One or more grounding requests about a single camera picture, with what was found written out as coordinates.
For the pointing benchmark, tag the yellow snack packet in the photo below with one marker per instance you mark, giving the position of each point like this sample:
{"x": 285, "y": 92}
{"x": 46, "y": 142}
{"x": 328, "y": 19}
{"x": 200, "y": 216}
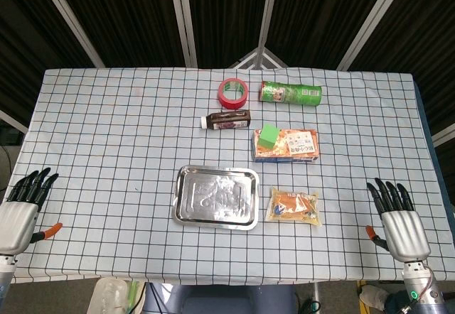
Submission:
{"x": 293, "y": 205}

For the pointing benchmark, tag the green chips can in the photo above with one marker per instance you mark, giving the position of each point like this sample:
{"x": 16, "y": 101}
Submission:
{"x": 290, "y": 93}

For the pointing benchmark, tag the orange snack box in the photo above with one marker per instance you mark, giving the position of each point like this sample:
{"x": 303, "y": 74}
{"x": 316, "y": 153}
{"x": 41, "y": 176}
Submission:
{"x": 289, "y": 146}

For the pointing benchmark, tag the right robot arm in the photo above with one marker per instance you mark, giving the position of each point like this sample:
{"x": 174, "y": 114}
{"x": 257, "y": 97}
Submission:
{"x": 423, "y": 287}

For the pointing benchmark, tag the blue checkered tablecloth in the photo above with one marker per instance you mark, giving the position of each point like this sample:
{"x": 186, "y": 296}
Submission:
{"x": 106, "y": 150}

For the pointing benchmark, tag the white metal frame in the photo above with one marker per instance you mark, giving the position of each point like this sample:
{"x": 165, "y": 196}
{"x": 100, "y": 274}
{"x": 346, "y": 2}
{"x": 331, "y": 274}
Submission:
{"x": 256, "y": 58}

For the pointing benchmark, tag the red tape roll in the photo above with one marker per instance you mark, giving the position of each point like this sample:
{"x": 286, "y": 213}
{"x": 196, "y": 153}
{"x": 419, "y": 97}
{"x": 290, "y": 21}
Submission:
{"x": 232, "y": 93}

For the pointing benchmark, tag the silver metal tray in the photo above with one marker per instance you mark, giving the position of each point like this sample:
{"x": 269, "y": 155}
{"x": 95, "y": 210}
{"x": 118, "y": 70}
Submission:
{"x": 216, "y": 197}

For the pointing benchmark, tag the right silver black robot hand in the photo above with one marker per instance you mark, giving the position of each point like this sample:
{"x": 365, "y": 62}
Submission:
{"x": 405, "y": 230}

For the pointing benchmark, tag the brown drink bottle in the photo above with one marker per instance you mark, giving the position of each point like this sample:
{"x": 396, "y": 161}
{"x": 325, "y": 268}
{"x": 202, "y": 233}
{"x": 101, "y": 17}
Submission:
{"x": 226, "y": 120}

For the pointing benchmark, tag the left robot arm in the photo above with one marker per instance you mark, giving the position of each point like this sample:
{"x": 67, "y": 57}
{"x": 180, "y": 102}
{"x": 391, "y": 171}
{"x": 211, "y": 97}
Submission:
{"x": 5, "y": 275}

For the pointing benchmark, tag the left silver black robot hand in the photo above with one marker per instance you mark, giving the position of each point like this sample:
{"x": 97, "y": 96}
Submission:
{"x": 16, "y": 221}

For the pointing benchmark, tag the green foam cube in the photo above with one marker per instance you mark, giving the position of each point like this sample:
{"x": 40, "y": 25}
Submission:
{"x": 268, "y": 136}

